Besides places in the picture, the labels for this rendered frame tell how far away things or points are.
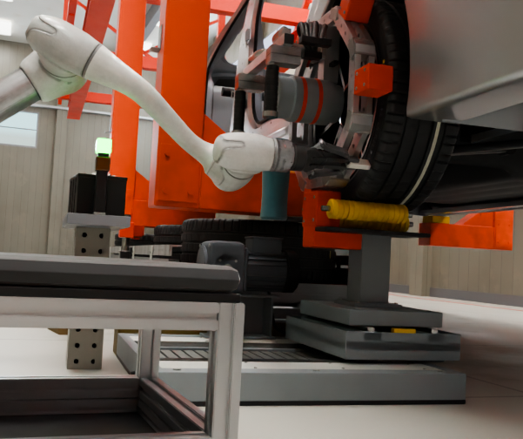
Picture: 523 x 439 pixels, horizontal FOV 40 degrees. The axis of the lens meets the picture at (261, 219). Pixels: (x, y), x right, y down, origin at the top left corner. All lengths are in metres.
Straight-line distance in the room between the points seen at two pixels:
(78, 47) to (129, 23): 2.76
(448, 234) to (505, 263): 3.36
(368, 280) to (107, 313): 1.55
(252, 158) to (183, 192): 0.69
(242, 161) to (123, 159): 2.63
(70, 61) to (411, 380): 1.19
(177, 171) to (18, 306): 1.84
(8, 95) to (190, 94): 0.77
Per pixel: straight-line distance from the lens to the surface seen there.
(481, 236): 5.35
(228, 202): 2.58
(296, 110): 2.17
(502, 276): 8.55
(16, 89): 2.06
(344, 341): 2.00
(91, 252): 2.19
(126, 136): 4.50
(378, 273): 2.24
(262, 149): 1.90
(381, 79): 1.96
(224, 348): 0.79
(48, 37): 1.93
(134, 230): 3.75
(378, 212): 2.14
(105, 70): 1.91
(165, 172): 2.53
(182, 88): 2.60
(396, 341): 2.06
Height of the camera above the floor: 0.35
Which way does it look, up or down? 3 degrees up
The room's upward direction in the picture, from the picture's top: 3 degrees clockwise
